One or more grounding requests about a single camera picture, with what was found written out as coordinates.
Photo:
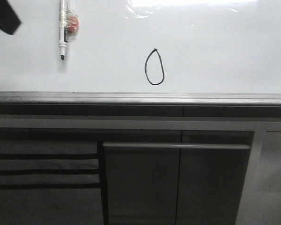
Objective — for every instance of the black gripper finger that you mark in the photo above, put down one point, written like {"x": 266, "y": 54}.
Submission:
{"x": 9, "y": 20}

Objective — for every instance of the white whiteboard marker pen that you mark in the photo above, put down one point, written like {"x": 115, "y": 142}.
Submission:
{"x": 63, "y": 36}

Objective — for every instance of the red magnet taped to marker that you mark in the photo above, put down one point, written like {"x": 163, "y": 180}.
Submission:
{"x": 72, "y": 25}

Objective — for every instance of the grey whiteboard marker tray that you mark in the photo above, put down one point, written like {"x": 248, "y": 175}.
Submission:
{"x": 126, "y": 98}

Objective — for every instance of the white whiteboard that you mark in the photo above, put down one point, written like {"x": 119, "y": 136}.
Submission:
{"x": 163, "y": 46}

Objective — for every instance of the grey drawer unit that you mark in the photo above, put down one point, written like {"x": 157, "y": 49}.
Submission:
{"x": 52, "y": 182}

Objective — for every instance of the grey cabinet with doors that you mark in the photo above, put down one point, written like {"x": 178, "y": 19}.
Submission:
{"x": 176, "y": 177}

